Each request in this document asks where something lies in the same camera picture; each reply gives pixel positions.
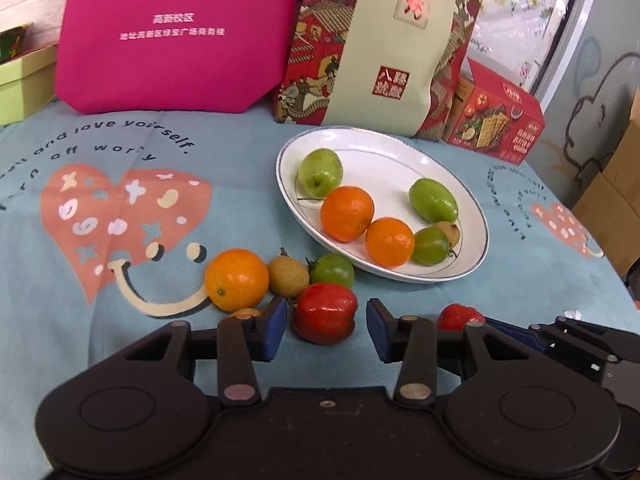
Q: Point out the light green cardboard box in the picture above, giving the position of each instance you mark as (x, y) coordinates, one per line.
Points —
(27, 84)

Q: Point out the orange tangerine front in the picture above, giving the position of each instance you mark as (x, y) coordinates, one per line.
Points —
(236, 279)

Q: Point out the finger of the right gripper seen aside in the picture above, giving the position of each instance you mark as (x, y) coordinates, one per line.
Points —
(597, 352)

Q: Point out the green tomato back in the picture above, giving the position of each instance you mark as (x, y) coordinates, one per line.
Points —
(332, 268)

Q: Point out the orange tangerine back left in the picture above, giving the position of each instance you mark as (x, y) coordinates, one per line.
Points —
(389, 242)

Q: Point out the brown cardboard boxes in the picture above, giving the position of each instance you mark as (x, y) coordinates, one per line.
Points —
(609, 207)

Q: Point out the green patterned small box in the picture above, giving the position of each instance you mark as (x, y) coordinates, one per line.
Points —
(12, 42)

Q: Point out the white ceramic plate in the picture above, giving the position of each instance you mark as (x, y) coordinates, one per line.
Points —
(385, 167)

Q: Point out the red wax apple right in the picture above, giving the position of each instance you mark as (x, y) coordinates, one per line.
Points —
(455, 316)

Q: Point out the red beige liquor gift bag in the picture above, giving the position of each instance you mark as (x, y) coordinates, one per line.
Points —
(385, 65)

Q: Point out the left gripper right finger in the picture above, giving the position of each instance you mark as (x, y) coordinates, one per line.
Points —
(421, 349)

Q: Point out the red cracker box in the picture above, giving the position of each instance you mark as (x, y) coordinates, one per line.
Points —
(494, 117)

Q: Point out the white floral plastic bag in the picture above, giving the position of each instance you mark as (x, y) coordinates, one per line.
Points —
(514, 37)

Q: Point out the green tomato front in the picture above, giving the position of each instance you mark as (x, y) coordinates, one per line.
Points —
(431, 247)

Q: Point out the brown longan back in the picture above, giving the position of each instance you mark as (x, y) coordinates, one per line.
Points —
(451, 230)

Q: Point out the oblong green mango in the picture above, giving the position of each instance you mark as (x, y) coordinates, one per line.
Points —
(432, 201)

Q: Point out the green tomato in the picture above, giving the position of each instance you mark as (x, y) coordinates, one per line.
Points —
(431, 247)
(332, 268)

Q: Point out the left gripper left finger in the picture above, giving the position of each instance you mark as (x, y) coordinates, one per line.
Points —
(235, 345)

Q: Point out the magenta tote bag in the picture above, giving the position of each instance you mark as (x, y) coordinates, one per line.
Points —
(211, 55)

